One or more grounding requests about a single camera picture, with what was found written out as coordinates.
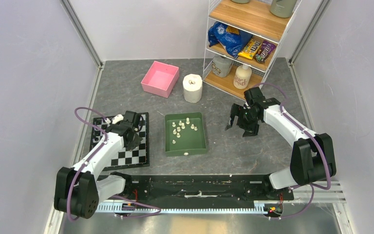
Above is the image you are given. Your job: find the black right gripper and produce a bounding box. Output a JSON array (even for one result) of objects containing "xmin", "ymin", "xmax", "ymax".
[{"xmin": 225, "ymin": 103, "xmax": 260, "ymax": 137}]

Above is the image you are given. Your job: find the green plastic tray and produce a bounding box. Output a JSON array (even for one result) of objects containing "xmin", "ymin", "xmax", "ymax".
[{"xmin": 165, "ymin": 112, "xmax": 207, "ymax": 156}]

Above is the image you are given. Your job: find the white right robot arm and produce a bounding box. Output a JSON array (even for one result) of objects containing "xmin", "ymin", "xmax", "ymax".
[{"xmin": 226, "ymin": 87, "xmax": 337, "ymax": 199}]

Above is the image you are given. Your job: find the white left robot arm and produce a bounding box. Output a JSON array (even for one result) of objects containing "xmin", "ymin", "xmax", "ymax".
[{"xmin": 54, "ymin": 111, "xmax": 143, "ymax": 221}]

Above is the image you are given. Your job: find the black white chessboard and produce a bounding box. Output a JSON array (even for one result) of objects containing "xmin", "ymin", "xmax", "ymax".
[{"xmin": 89, "ymin": 112, "xmax": 150, "ymax": 172}]

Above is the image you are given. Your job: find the cream soap bottle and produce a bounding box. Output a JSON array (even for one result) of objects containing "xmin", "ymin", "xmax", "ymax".
[{"xmin": 233, "ymin": 64, "xmax": 252, "ymax": 89}]

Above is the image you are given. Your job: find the grey jug on shelf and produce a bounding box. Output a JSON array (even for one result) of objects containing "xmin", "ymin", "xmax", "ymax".
[{"xmin": 211, "ymin": 56, "xmax": 233, "ymax": 78}]

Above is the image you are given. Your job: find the white toilet paper roll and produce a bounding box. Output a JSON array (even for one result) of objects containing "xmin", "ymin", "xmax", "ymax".
[{"xmin": 183, "ymin": 74, "xmax": 203, "ymax": 103}]

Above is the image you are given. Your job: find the pink plastic box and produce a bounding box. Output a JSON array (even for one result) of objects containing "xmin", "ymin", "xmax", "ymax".
[{"xmin": 141, "ymin": 61, "xmax": 179, "ymax": 98}]

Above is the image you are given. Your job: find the yellow candy bag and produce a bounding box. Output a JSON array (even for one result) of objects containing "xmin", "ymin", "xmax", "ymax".
[{"xmin": 238, "ymin": 37, "xmax": 263, "ymax": 59}]

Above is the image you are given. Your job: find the blue plastic bag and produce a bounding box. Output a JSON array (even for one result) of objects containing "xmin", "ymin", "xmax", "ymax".
[{"xmin": 207, "ymin": 22, "xmax": 253, "ymax": 59}]

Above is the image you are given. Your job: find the brown candy bag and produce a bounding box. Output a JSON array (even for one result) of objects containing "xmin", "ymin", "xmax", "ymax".
[{"xmin": 254, "ymin": 40, "xmax": 277, "ymax": 63}]

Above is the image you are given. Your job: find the grey green top bottle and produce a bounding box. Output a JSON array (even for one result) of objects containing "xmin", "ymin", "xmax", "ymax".
[{"xmin": 270, "ymin": 0, "xmax": 298, "ymax": 19}]

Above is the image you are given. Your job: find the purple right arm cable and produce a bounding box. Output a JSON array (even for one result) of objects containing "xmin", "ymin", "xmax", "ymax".
[{"xmin": 255, "ymin": 82, "xmax": 332, "ymax": 221}]

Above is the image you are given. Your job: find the white wire wooden shelf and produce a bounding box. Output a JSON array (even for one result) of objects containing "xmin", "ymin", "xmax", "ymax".
[{"xmin": 203, "ymin": 0, "xmax": 302, "ymax": 99}]

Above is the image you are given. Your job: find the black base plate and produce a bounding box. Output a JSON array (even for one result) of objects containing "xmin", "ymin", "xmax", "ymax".
[{"xmin": 120, "ymin": 175, "xmax": 294, "ymax": 209}]

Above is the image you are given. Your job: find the white cable duct rail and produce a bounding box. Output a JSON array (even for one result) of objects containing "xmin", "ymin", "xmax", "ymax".
[{"xmin": 95, "ymin": 200, "xmax": 269, "ymax": 215}]

